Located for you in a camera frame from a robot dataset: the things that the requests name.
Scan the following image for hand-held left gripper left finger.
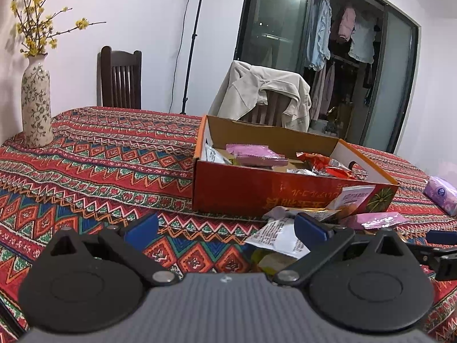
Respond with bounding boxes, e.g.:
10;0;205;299
50;215;180;288

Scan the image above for black light stand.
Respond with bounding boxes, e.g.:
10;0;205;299
179;0;211;115

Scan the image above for red cardboard box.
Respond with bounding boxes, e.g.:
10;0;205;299
192;114;400;218

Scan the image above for glass sliding door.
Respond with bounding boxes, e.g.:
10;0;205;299
234;0;420;154

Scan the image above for white hanging garment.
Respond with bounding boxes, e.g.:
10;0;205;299
348;14;377;64

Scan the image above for yellow snack packet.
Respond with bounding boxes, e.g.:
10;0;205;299
250;249;297;275

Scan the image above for pale pink hanging garment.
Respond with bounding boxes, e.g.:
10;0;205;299
310;62;336;120

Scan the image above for black cable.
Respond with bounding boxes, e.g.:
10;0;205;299
169;0;191;112

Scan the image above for purple tissue pack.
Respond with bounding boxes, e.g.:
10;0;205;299
423;176;457;217

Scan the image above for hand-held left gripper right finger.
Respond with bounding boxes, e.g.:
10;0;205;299
273;212;412;288

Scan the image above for red foil snack packet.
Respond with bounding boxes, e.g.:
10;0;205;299
296;152;358;180

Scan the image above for brown wooden chair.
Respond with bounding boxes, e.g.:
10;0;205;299
243;89;286;126

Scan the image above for light blue hanging garment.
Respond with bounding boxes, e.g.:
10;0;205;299
306;0;332;71

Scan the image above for yellow flower branches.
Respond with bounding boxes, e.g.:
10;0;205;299
0;0;107;59

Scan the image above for floral ceramic vase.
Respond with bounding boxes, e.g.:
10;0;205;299
21;55;54;148

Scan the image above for beige jacket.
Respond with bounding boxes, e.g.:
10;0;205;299
208;60;312;133

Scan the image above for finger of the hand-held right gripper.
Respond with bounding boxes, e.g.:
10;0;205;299
426;230;457;245
402;243;457;282

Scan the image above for white silver snack packet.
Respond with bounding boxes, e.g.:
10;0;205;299
202;143;232;165

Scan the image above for dark wooden chair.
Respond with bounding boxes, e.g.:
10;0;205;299
97;46;143;109

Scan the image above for pink white snack packet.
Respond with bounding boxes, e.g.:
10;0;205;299
334;185;376;218

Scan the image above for patterned red tablecloth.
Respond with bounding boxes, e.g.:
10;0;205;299
0;105;457;343

